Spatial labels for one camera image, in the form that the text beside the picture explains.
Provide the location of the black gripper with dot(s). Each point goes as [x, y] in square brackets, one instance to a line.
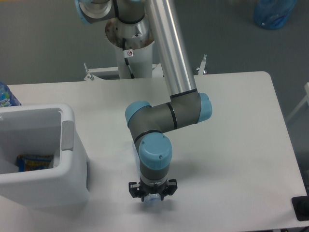
[140, 190]

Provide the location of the clear plastic bottle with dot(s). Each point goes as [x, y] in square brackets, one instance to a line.
[150, 198]

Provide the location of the white tissue paper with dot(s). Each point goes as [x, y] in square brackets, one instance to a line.
[56, 160]

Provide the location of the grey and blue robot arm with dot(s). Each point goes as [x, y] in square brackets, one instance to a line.
[184, 105]

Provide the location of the white plastic trash can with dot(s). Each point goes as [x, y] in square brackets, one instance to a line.
[42, 130]

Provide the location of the blue snack wrapper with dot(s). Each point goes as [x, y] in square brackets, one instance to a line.
[27, 163]

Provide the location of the black device at table corner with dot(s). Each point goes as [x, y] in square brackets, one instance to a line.
[301, 207]

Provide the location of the blue labelled bottle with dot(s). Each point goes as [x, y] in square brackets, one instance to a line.
[7, 98]

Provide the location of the blue plastic bag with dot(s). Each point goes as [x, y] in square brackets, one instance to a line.
[273, 14]

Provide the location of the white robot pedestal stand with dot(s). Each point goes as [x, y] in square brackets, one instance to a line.
[133, 46]

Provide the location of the white frame at right edge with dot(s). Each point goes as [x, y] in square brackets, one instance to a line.
[302, 106]

